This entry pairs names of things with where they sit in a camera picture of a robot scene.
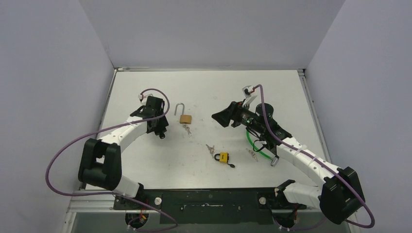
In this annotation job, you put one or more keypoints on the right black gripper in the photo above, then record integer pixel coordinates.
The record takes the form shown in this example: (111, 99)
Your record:
(232, 113)

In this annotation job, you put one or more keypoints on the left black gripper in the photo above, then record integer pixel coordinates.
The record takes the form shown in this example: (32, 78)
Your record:
(162, 124)

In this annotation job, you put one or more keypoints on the brass padlock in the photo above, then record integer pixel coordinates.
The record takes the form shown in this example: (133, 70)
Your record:
(184, 119)

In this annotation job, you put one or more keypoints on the yellow black padlock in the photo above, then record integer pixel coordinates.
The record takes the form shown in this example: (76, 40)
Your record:
(222, 157)

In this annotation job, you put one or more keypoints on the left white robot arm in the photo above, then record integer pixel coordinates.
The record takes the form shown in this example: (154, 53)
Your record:
(101, 165)

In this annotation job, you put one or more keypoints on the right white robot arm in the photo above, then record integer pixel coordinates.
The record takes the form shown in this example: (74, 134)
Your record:
(337, 193)

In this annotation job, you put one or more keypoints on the silver key bunch centre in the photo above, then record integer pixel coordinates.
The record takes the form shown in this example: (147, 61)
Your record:
(211, 150)

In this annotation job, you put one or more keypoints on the silver key bunch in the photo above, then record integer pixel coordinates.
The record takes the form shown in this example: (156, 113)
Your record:
(211, 150)
(253, 154)

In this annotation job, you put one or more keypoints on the silver key bunch right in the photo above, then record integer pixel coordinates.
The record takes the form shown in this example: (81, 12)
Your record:
(253, 154)

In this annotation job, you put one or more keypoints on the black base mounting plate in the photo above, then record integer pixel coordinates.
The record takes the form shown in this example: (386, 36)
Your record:
(219, 206)

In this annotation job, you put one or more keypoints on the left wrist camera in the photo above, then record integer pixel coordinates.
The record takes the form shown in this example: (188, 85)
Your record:
(142, 97)

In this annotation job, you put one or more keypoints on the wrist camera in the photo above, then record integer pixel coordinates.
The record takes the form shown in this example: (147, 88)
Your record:
(142, 97)
(250, 95)

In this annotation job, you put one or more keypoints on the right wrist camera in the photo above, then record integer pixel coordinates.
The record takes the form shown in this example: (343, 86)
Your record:
(250, 95)

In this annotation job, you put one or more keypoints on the green cable lock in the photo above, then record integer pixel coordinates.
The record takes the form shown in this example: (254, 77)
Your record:
(274, 159)

